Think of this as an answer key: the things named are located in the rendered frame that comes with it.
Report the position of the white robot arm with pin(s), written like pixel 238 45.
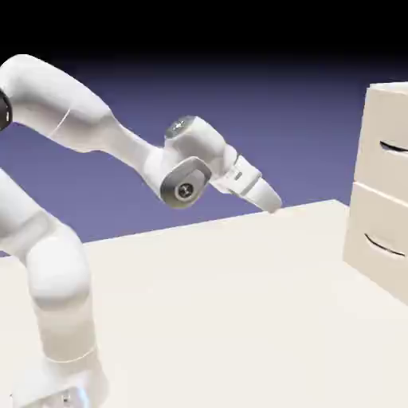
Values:
pixel 79 118

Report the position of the cream drawer front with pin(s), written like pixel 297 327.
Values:
pixel 376 159
pixel 366 248

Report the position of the cream painted cabinet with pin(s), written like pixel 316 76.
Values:
pixel 379 197

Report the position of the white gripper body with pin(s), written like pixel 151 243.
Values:
pixel 264 194

